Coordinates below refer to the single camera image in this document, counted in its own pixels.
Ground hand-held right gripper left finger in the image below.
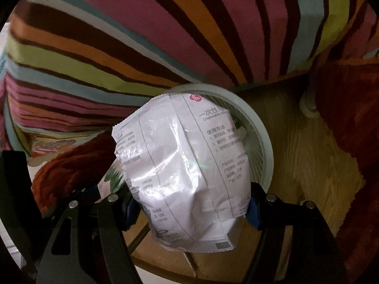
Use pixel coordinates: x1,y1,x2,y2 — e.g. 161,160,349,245
37,191,141,284

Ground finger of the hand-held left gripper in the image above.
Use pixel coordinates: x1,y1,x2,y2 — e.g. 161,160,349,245
77,185,101,205

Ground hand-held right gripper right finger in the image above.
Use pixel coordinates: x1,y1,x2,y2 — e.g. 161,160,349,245
243,182,347,284

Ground white leaf-print plastic packet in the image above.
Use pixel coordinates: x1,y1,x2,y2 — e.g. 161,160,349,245
99,93,252,253

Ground white mesh waste basket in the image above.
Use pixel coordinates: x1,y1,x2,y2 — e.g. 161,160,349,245
130,82,273,273

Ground red fuzzy cloth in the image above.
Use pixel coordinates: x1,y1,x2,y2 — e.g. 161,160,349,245
314,59,379,275
31,133,117,213

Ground floral printed mattress side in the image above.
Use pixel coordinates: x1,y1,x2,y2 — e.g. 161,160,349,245
28,133,101,166

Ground striped multicolour bed sheet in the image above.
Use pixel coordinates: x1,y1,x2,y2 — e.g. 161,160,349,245
0,0,379,154

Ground white carved bed frame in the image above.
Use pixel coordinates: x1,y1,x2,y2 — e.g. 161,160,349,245
298,90,320,119

